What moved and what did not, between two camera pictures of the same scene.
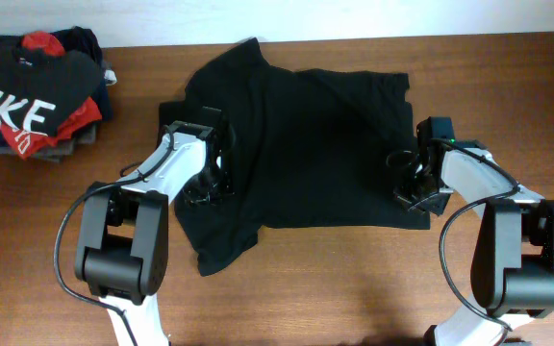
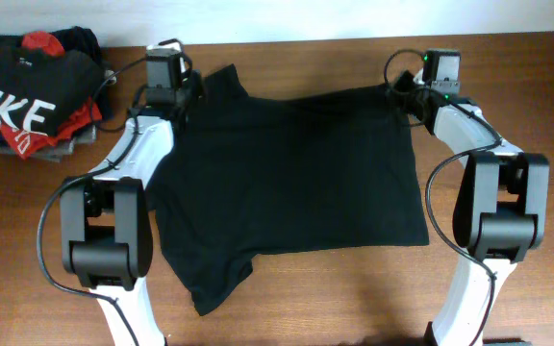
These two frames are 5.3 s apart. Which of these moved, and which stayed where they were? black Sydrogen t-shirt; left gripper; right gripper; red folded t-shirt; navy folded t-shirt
Moved: right gripper; left gripper; black Sydrogen t-shirt
Stayed: navy folded t-shirt; red folded t-shirt
